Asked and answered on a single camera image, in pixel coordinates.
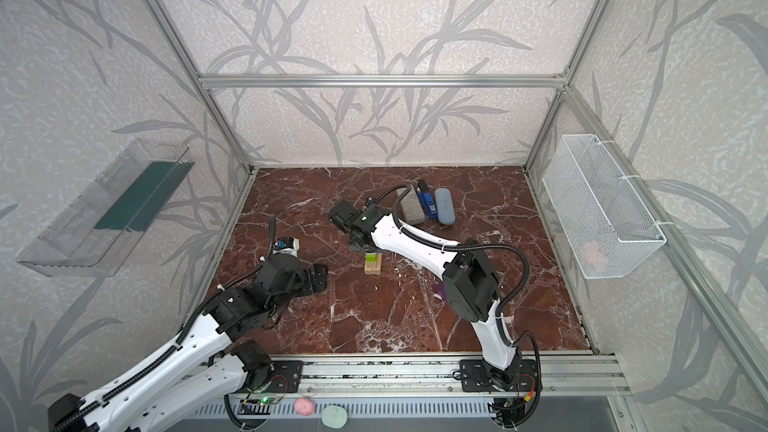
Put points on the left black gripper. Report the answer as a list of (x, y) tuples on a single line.
[(318, 279)]

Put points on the clear plastic wall tray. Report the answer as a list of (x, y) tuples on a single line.
[(94, 235)]

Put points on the wood block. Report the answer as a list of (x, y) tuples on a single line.
[(372, 271), (373, 265)]

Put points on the purple block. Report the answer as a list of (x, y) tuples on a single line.
[(439, 291)]

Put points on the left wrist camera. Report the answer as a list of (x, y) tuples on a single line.
[(286, 245)]

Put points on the aluminium mounting rail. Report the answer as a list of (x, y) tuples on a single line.
[(430, 375)]

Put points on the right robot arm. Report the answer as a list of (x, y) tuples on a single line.
[(470, 280)]

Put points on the grey glasses case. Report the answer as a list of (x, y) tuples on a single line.
[(410, 208)]

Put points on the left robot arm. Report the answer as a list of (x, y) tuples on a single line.
[(206, 359)]

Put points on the white wire basket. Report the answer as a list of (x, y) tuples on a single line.
[(595, 200)]

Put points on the pink putty blob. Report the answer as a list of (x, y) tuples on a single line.
[(304, 406)]

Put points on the light blue glasses case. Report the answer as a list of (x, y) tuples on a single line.
[(443, 199)]

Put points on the pink object in basket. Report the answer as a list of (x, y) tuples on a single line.
[(594, 255)]

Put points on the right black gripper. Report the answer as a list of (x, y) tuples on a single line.
[(342, 216)]

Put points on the pale green putty blob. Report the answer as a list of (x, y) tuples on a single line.
[(334, 417)]

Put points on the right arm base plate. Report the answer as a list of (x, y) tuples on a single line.
[(522, 376)]

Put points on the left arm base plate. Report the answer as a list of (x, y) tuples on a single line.
[(281, 377)]

